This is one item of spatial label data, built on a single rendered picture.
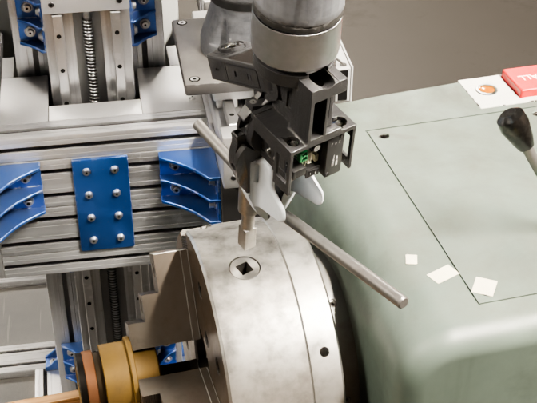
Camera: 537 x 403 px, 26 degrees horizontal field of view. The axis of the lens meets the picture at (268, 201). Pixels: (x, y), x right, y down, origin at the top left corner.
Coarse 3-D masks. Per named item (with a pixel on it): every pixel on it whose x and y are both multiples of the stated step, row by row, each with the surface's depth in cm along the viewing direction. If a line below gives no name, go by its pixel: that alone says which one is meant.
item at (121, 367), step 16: (96, 352) 132; (112, 352) 131; (128, 352) 130; (144, 352) 132; (80, 368) 129; (96, 368) 130; (112, 368) 129; (128, 368) 129; (144, 368) 131; (160, 368) 131; (80, 384) 129; (96, 384) 129; (112, 384) 129; (128, 384) 129; (80, 400) 134; (96, 400) 129; (112, 400) 129; (128, 400) 130
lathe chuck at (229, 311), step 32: (224, 224) 134; (256, 224) 132; (192, 256) 130; (224, 256) 126; (256, 256) 126; (224, 288) 123; (256, 288) 123; (288, 288) 124; (224, 320) 121; (256, 320) 122; (288, 320) 122; (192, 352) 142; (224, 352) 120; (256, 352) 121; (288, 352) 121; (224, 384) 122; (256, 384) 120; (288, 384) 121
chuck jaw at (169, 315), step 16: (160, 256) 132; (176, 256) 133; (160, 272) 132; (176, 272) 133; (160, 288) 132; (176, 288) 133; (192, 288) 133; (144, 304) 132; (160, 304) 132; (176, 304) 133; (192, 304) 133; (144, 320) 133; (160, 320) 132; (176, 320) 133; (192, 320) 133; (128, 336) 133; (144, 336) 132; (160, 336) 132; (176, 336) 133; (192, 336) 133
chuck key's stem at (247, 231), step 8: (240, 192) 116; (240, 200) 117; (240, 208) 117; (248, 208) 117; (248, 216) 118; (240, 224) 120; (248, 224) 119; (240, 232) 121; (248, 232) 120; (256, 232) 121; (240, 240) 121; (248, 240) 121; (248, 248) 122
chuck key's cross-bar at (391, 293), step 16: (208, 128) 120; (224, 144) 119; (224, 160) 117; (288, 224) 110; (304, 224) 109; (320, 240) 107; (336, 256) 105; (352, 272) 103; (368, 272) 102; (384, 288) 100; (400, 304) 99
